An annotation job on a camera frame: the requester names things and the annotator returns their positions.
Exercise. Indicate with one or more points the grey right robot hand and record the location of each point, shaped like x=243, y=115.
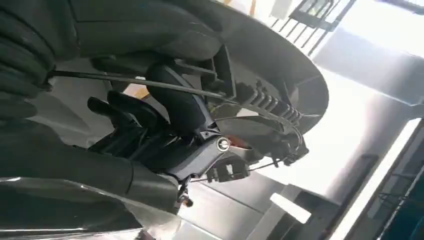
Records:
x=139, y=36

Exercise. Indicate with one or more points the black ceiling grille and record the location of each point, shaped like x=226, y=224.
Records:
x=314, y=13

